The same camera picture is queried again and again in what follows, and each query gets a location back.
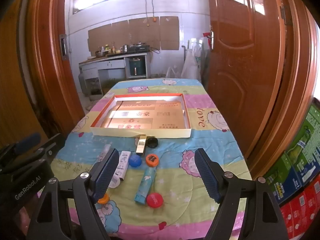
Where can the red printed carton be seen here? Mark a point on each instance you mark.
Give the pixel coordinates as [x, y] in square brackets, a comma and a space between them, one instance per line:
[302, 210]

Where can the green air fryer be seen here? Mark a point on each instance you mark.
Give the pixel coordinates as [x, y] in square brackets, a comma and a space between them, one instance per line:
[137, 66]

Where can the orange cap with black label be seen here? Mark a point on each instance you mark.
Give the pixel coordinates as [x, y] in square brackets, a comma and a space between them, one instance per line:
[152, 160]

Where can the metal cooking pot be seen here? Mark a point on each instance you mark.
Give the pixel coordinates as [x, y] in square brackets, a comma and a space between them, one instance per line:
[102, 53]

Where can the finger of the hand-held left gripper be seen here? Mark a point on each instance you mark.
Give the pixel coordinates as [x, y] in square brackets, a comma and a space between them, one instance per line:
[27, 140]
[53, 143]

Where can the brown wooden door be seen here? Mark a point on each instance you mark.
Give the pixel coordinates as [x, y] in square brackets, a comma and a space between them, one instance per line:
[237, 67]

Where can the metal door hinge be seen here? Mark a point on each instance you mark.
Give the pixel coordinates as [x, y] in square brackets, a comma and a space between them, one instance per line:
[285, 13]

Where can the teal tube package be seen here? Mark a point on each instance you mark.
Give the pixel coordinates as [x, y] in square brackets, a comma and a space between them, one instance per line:
[146, 182]

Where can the red ribbon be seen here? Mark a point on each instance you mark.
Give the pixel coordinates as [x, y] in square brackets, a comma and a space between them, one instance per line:
[206, 34]

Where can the blue bottle cap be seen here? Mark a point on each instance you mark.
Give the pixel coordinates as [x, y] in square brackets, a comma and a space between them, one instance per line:
[135, 161]

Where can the white kitchen counter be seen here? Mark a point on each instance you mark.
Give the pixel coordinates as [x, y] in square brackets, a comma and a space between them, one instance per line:
[107, 63]

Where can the red bottle cap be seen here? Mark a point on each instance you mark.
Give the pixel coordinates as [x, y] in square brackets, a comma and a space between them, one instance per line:
[155, 200]

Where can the yellow-orange bottle cap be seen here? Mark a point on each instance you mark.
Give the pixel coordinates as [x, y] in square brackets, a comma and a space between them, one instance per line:
[103, 199]

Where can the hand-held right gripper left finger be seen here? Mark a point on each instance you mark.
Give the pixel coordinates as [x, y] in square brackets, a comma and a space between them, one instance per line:
[107, 175]

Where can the gold rectangular box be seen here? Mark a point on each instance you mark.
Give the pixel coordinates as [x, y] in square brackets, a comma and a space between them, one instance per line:
[141, 145]

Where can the white cartoon print case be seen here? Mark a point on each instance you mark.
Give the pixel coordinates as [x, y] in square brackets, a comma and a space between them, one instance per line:
[124, 162]

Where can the wooden door frame post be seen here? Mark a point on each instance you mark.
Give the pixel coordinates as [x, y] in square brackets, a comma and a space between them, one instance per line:
[295, 92]
[45, 55]

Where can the shallow white orange cardboard tray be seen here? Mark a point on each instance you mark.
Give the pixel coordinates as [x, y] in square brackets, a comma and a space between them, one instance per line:
[150, 120]

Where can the green printed carton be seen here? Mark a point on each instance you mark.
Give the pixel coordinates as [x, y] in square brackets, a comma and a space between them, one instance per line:
[300, 150]

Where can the black gas stove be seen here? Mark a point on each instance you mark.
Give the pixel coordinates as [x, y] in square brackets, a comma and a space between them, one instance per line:
[140, 48]

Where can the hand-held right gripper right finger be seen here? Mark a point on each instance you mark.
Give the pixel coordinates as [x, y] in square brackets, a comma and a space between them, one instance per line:
[207, 175]

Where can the clear plastic bag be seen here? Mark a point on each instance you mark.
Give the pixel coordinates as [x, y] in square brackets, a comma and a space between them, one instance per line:
[173, 72]

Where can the clear floral spray bottle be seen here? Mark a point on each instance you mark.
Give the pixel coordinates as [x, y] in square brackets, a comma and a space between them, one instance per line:
[103, 152]

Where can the white woven sack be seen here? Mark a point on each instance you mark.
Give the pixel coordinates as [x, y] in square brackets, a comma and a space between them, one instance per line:
[191, 65]

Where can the metal strike plate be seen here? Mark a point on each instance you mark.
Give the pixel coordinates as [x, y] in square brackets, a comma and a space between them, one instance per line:
[63, 46]

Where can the cardboard sheet on wall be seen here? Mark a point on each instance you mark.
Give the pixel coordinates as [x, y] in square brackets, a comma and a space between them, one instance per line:
[140, 32]

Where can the cartoon sheep printed blanket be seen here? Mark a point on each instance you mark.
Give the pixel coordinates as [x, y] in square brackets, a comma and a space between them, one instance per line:
[175, 192]

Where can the black bottle cap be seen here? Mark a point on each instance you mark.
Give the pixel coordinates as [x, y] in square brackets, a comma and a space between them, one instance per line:
[152, 142]

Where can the round bucket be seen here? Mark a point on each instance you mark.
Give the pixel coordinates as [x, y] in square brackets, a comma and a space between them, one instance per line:
[158, 76]

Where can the metal kettle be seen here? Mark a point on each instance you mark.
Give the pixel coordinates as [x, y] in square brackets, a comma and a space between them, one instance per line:
[125, 48]

